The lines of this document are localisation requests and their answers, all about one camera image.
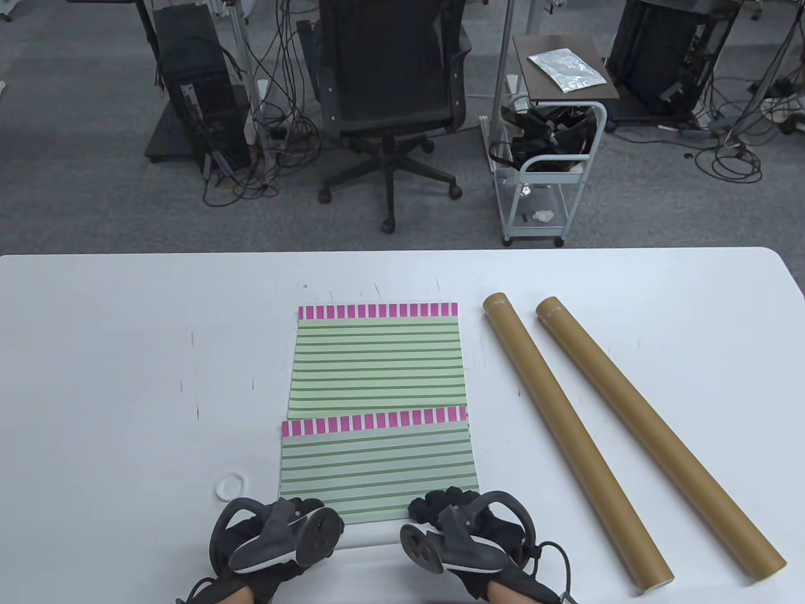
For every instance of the silver plastic bag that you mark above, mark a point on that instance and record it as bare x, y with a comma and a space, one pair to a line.
566, 69

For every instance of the grey hand tracker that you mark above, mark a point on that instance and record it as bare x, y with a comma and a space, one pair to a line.
422, 552
270, 544

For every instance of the white power strip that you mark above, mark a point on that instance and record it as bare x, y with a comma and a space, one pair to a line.
786, 108

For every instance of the black computer tower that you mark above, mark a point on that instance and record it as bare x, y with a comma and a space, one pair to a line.
660, 56
195, 75

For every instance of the black headset gear pile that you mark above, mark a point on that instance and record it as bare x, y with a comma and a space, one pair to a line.
534, 135

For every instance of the person's right forearm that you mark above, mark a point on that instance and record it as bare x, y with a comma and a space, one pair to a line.
509, 594

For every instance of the green striped mouse pad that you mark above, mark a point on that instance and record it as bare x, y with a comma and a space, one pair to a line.
377, 472
377, 365

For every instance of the person's right hand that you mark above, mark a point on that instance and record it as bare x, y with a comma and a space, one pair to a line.
434, 503

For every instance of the dark grey floor plate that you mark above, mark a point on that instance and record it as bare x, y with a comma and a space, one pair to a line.
166, 135

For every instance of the white plastic tube cap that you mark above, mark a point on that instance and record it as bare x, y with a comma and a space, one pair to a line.
219, 489

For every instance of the white rolling cart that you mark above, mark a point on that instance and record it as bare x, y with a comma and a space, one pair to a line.
553, 178

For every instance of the person's left forearm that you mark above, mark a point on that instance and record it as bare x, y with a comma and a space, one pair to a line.
244, 598

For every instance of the silver metal frame post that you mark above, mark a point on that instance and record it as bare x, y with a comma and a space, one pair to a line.
243, 44
504, 38

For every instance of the person's left hand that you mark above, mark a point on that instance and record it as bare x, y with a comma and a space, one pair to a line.
270, 585

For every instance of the black office chair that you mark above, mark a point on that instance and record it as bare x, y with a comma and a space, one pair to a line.
390, 63

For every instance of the white crumpled paper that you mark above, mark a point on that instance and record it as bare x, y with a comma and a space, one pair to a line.
543, 218

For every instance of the brown side table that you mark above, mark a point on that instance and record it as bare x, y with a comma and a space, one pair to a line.
534, 82

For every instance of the brown cardboard mailing tube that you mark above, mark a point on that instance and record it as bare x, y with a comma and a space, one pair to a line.
641, 409
553, 409

